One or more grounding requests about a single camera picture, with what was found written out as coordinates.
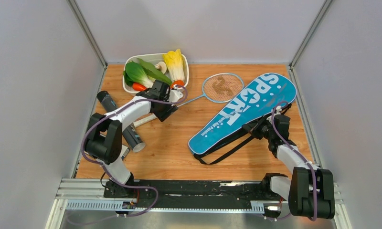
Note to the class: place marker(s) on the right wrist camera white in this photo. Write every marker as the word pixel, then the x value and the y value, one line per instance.
pixel 277 110

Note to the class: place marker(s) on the blue racket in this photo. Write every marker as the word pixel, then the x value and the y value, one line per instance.
pixel 218 88

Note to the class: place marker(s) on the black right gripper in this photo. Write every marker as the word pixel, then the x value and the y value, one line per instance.
pixel 252 127

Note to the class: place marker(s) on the green leaf vegetable toy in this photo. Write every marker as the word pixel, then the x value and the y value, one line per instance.
pixel 153 72

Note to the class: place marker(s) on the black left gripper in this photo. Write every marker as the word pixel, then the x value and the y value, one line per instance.
pixel 163 116

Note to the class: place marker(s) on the orange carrot toy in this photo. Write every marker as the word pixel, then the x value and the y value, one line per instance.
pixel 177 82

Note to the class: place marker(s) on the blue book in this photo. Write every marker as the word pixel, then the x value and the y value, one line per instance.
pixel 124 152

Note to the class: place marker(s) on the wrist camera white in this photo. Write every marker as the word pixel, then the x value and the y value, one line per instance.
pixel 175 96
pixel 277 110

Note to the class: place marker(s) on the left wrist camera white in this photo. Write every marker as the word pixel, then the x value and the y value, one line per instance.
pixel 175 96

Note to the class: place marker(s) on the beige mushroom toy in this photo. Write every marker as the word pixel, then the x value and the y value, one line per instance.
pixel 161 66

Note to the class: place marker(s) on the green bok choy toy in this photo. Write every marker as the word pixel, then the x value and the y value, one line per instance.
pixel 134 73

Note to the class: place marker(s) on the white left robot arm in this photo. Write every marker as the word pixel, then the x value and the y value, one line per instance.
pixel 102 143

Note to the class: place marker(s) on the white rectangular tray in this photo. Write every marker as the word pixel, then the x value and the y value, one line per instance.
pixel 154 59

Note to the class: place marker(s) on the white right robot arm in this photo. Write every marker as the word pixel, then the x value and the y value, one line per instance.
pixel 310 190

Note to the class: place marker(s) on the blue racket bag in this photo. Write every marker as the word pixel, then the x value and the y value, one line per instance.
pixel 256 100

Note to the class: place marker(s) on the red pepper toy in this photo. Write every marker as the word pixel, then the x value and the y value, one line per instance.
pixel 138 87

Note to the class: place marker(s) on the yellow cabbage toy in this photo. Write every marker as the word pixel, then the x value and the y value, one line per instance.
pixel 174 62

